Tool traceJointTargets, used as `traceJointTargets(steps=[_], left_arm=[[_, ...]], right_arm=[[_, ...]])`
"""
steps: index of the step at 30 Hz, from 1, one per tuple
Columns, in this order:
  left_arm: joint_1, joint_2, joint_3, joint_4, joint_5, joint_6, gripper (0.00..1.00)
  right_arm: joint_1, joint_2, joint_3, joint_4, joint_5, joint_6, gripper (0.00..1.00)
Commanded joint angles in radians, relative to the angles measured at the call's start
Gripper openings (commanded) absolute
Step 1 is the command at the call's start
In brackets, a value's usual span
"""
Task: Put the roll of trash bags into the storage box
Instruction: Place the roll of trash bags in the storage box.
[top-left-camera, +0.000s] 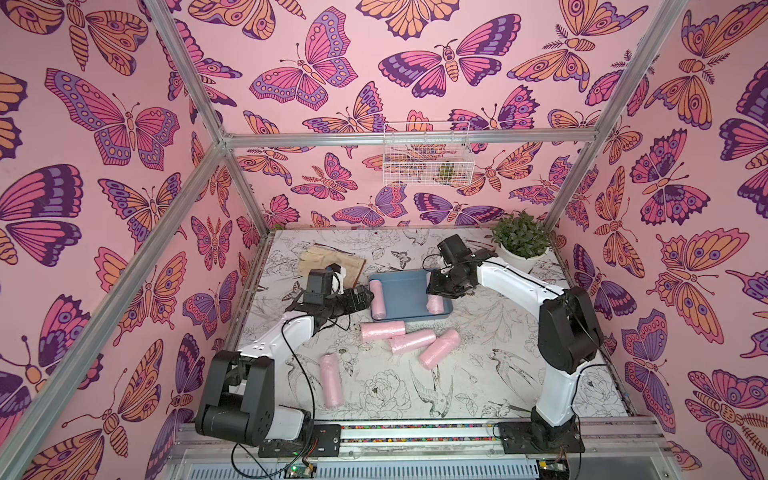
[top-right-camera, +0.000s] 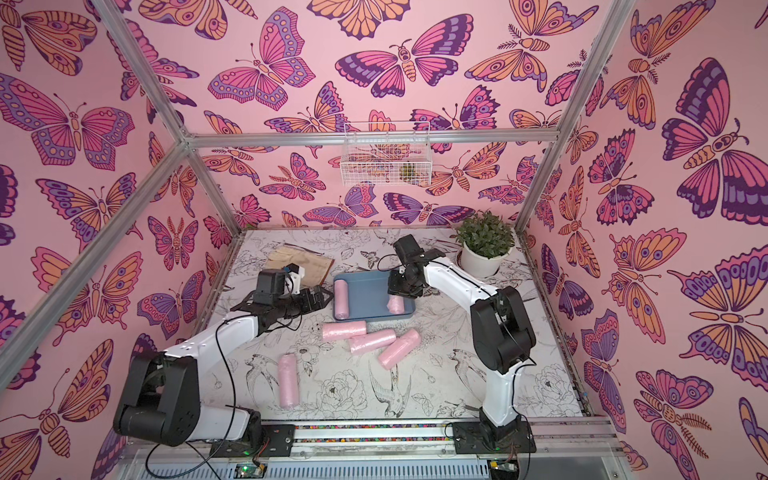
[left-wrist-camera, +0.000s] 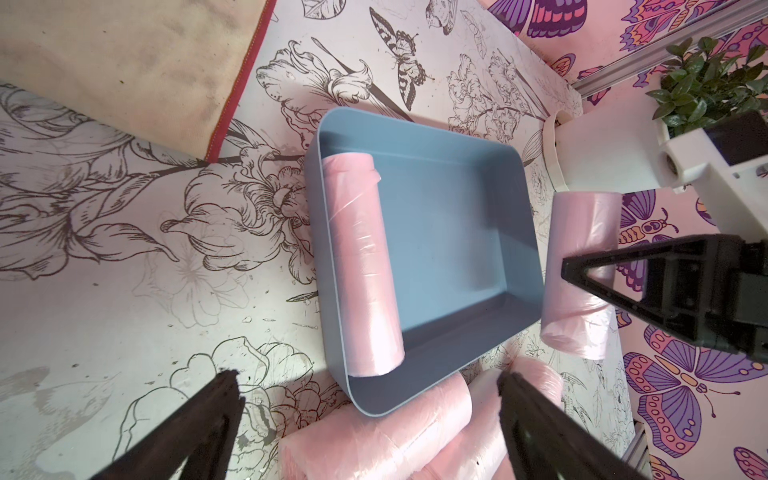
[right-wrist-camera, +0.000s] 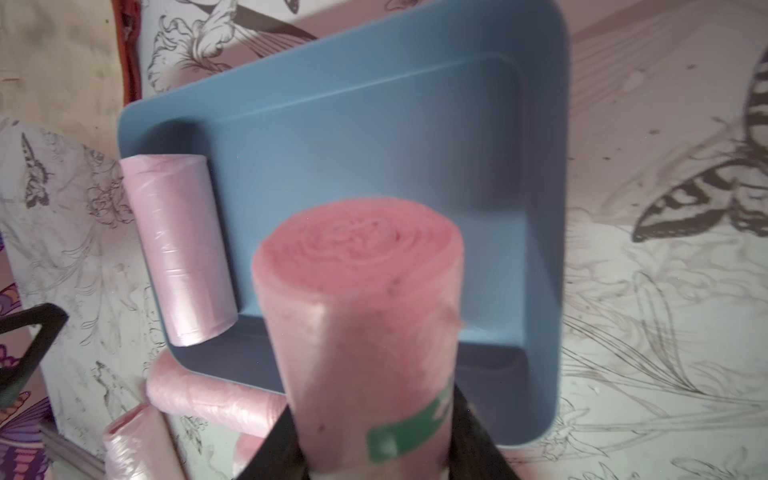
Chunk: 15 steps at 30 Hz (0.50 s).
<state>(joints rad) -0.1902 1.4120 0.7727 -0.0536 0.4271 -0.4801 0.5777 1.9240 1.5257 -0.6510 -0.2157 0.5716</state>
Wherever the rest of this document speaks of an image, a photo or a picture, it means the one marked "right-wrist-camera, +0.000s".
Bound blue plastic storage box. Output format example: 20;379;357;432
118;1;569;447

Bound aluminium frame struts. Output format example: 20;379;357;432
40;418;106;480

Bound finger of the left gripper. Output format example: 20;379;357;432
0;302;70;409

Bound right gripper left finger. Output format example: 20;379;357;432
236;407;309;480

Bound pink trash bag roll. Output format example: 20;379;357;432
252;198;464;479
233;433;264;477
146;350;287;438
120;154;238;347
102;403;186;480

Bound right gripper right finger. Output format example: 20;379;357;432
448;384;520;480

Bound beige cloth with red trim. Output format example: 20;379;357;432
1;1;126;157

